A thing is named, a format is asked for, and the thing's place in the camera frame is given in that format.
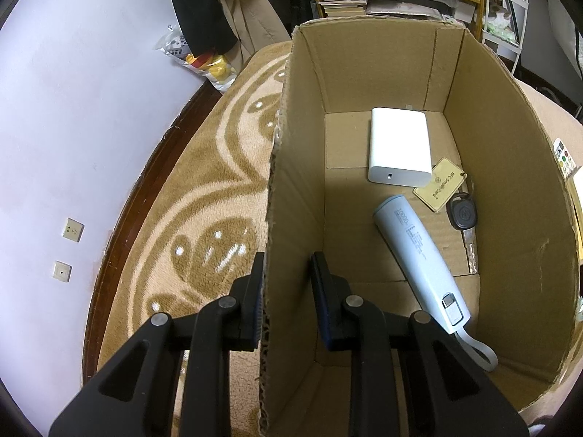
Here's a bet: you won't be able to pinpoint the beige hanging coat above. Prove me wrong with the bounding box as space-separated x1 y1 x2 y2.
218 0 290 71

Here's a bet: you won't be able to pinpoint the plastic snack bag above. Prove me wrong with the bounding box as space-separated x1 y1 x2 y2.
154 25 237 94

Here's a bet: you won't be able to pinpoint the cardboard box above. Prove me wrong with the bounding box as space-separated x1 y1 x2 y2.
260 17 582 436

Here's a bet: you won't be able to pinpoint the black hanging coat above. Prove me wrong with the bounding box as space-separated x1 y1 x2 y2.
172 0 238 56

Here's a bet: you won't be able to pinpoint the white wire rack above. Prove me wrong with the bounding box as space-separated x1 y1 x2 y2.
481 0 530 74

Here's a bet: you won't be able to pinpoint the white power bank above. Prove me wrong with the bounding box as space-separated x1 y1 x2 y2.
368 107 432 188

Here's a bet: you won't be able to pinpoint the wall socket upper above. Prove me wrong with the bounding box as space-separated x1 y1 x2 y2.
62 218 84 243

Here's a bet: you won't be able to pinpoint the white remote colored buttons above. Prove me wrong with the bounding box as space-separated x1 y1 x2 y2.
553 137 577 178

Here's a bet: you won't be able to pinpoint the stack of books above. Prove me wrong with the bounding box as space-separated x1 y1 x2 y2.
318 0 368 18

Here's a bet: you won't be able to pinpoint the wall socket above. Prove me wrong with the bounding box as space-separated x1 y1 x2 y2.
62 218 84 243
52 260 72 282

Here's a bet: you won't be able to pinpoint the light blue cylindrical power bank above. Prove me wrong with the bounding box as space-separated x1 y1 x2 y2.
372 194 499 372

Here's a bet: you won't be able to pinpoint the beige patterned carpet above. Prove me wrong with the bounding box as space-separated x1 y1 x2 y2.
100 41 582 422

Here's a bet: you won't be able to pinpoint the wall socket lower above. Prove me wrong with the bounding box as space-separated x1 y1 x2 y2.
52 260 72 282

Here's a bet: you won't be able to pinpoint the black car key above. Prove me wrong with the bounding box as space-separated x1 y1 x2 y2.
447 192 478 274

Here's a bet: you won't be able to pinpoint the yellow tag card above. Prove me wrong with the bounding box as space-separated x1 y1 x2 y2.
413 158 467 213

